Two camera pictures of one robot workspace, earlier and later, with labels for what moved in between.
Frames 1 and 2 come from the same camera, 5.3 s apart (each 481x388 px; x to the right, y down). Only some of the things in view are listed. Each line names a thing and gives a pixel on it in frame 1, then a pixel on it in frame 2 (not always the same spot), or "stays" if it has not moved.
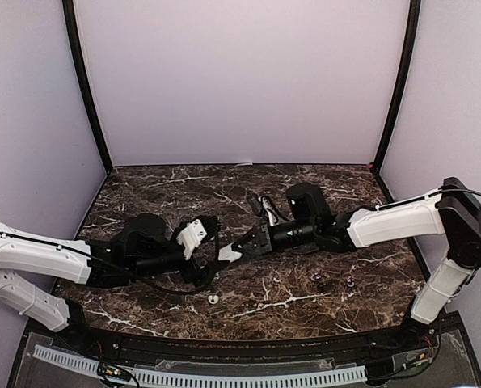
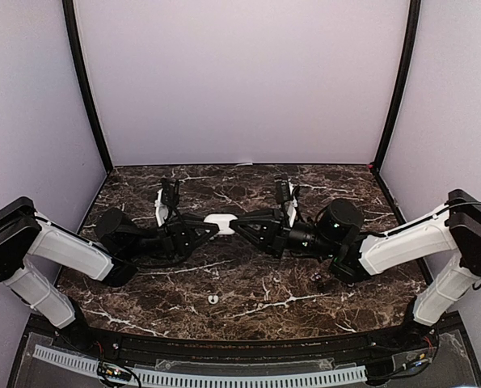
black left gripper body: (150, 267) → (170, 242)
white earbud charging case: (226, 253) → (222, 221)
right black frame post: (413, 23) stays
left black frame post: (71, 21) stays
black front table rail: (136, 346) stays
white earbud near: (213, 300) stays
